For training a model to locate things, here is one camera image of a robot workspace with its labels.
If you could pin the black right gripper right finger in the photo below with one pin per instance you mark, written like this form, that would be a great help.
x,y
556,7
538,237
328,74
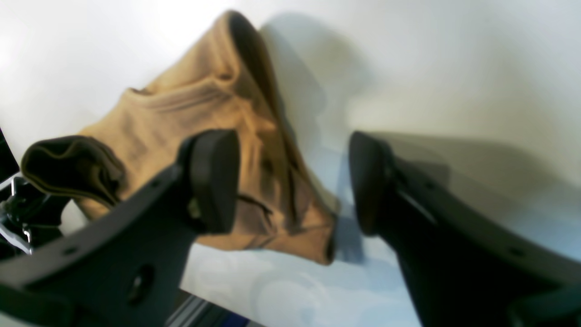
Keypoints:
x,y
460,269

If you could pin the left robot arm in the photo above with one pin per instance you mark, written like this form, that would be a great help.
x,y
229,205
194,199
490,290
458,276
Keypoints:
x,y
29,218

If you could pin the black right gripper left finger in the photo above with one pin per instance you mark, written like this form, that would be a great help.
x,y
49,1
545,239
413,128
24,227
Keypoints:
x,y
124,270

